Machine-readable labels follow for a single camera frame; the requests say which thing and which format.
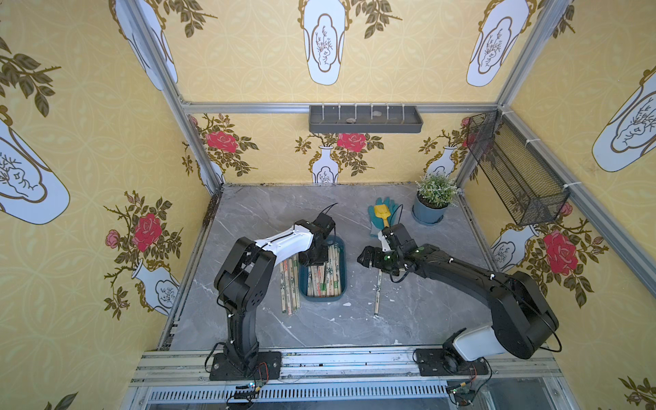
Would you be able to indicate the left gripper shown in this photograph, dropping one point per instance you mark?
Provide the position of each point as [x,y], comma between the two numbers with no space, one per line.
[313,254]

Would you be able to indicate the teal plastic storage box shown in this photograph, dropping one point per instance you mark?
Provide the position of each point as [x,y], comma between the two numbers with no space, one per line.
[303,276]

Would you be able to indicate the chopsticks green label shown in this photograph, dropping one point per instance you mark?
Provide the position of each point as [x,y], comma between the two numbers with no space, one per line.
[295,283]

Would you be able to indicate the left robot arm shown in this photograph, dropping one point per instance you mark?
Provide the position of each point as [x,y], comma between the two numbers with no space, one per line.
[245,275]

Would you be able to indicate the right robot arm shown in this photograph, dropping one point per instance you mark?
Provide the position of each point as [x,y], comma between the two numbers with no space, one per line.
[521,319]

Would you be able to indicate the chopstick pile in box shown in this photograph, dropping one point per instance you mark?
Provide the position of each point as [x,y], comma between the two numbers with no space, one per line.
[326,281]

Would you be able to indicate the green garden glove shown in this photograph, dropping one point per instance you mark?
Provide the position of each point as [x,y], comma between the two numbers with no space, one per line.
[396,212]

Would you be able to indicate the yellow toy shovel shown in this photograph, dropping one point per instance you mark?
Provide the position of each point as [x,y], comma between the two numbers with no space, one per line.
[383,214]

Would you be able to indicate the potted green plant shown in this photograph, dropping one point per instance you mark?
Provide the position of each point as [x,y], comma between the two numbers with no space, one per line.
[435,193]

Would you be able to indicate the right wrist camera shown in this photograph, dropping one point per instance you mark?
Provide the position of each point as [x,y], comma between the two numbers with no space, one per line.
[399,239]

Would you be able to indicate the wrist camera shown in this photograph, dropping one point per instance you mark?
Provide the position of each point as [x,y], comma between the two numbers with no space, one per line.
[399,239]
[322,224]

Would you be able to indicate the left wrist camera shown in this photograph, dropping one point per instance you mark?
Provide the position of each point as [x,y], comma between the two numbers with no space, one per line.
[322,224]

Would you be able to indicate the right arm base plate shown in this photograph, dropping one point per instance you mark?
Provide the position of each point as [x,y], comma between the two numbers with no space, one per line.
[440,362]

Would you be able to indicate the aluminium front rail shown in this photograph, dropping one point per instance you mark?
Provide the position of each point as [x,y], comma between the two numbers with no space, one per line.
[175,378]

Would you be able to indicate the grey wall shelf tray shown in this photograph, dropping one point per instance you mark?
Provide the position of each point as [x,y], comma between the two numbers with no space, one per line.
[365,118]

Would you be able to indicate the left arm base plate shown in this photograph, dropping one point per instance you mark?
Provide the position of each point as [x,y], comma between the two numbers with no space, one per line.
[265,366]

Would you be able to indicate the black wire mesh basket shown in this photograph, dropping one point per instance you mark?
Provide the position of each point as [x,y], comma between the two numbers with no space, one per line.
[526,184]

